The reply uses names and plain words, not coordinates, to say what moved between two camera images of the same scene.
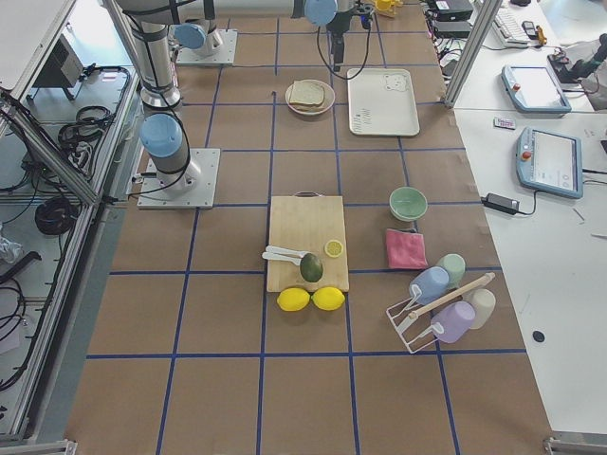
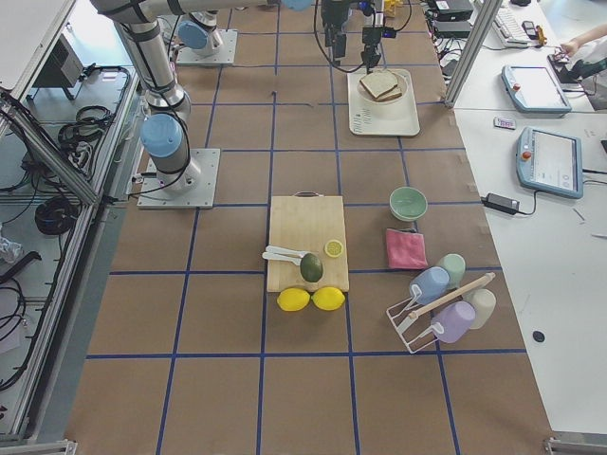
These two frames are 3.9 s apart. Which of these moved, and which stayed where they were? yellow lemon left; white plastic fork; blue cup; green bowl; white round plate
Moved: white round plate
Stayed: white plastic fork; green bowl; blue cup; yellow lemon left
